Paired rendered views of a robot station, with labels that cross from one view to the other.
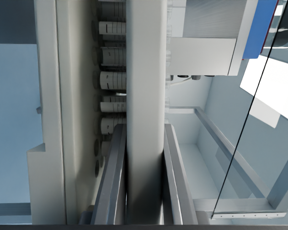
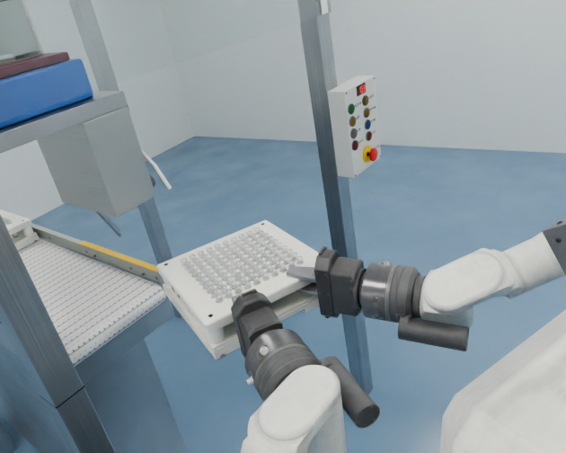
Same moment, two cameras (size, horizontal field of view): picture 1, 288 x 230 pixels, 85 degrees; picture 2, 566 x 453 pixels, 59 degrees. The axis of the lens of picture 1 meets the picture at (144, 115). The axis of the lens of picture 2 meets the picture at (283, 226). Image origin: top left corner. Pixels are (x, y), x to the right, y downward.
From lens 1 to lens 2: 0.77 m
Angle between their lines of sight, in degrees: 35
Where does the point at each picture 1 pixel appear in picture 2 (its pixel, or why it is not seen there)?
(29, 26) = (133, 365)
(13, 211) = not seen: hidden behind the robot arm
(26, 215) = not seen: hidden behind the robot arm
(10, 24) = (138, 384)
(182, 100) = not seen: outside the picture
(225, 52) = (103, 128)
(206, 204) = (308, 25)
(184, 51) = (123, 186)
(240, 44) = (87, 113)
